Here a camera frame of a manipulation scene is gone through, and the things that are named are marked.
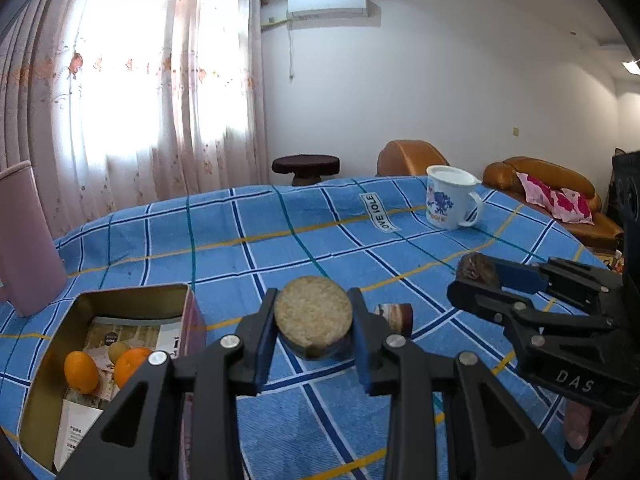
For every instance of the pink electric kettle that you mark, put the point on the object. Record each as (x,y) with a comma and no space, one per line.
(27,240)

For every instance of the small jar with cork lid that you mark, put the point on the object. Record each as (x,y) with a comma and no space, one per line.
(312,317)

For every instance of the blue plaid tablecloth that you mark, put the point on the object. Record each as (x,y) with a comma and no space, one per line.
(300,230)

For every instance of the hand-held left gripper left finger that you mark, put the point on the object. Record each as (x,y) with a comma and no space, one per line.
(262,360)

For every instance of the orange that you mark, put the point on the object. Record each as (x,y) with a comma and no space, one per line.
(81,371)
(131,365)

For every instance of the small yellow-green fruit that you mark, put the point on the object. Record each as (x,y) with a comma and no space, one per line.
(120,350)

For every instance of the dark passion fruit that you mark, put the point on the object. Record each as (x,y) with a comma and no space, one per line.
(477,269)

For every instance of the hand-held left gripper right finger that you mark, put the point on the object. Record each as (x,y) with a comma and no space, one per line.
(364,360)

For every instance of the pink floral pillow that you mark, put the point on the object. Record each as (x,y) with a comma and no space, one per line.
(560,200)

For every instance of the person's right hand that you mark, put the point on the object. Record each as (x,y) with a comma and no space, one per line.
(576,425)

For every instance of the dark round stool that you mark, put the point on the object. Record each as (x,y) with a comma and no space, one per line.
(305,164)

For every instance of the brown leather armchair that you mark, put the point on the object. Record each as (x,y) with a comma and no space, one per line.
(407,157)

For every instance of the black speaker cabinet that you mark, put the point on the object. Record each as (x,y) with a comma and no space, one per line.
(627,200)

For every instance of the ceiling lamp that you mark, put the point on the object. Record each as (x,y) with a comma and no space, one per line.
(631,65)

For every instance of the white air conditioner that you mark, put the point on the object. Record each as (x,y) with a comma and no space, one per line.
(327,2)

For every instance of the brown leather sofa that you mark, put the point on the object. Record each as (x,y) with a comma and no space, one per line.
(540,170)

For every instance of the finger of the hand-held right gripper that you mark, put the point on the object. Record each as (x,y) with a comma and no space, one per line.
(480,300)
(520,276)

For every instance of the printed paper leaflet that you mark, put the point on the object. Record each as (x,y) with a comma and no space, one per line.
(97,335)

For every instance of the sheer floral curtain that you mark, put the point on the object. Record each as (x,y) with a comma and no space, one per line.
(150,85)

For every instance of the small jar with striped label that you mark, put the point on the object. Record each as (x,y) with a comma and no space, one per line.
(397,316)

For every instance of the white enamel mug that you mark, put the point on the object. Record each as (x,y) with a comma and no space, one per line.
(445,200)

